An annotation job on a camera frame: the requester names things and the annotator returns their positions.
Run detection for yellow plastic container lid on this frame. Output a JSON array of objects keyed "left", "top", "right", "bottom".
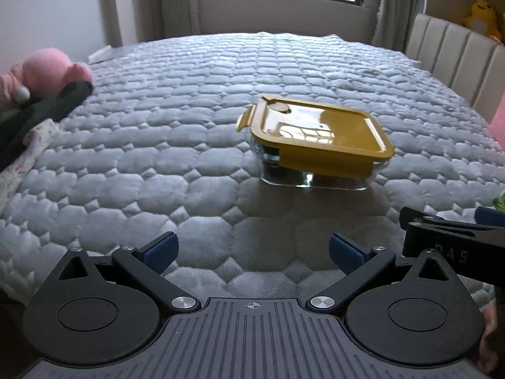
[{"left": 235, "top": 95, "right": 394, "bottom": 179}]

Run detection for clear glass food container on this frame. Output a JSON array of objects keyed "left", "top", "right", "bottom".
[{"left": 250, "top": 139, "right": 389, "bottom": 191}]

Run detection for person's right hand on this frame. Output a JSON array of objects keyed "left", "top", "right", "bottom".
[{"left": 477, "top": 299, "right": 502, "bottom": 375}]

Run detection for green toy figure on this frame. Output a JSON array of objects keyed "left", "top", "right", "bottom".
[{"left": 492, "top": 192, "right": 505, "bottom": 212}]

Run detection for pink pillow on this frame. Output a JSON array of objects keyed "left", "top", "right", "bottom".
[{"left": 489, "top": 94, "right": 505, "bottom": 149}]

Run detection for grey quilted mattress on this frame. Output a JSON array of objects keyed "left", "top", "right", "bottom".
[{"left": 1, "top": 33, "right": 504, "bottom": 303}]

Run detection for floral white blanket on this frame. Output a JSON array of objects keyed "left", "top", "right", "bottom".
[{"left": 1, "top": 119, "right": 60, "bottom": 212}]

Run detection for black cloth on bed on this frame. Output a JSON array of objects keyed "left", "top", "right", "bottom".
[{"left": 1, "top": 81, "right": 93, "bottom": 170}]

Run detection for yellow plush duck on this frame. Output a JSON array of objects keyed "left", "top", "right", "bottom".
[{"left": 463, "top": 0, "right": 502, "bottom": 43}]

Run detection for pink plush toy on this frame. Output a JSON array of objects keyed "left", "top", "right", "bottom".
[{"left": 1, "top": 48, "right": 92, "bottom": 108}]

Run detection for grey window curtain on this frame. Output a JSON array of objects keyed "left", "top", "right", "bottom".
[{"left": 372, "top": 0, "right": 425, "bottom": 51}]

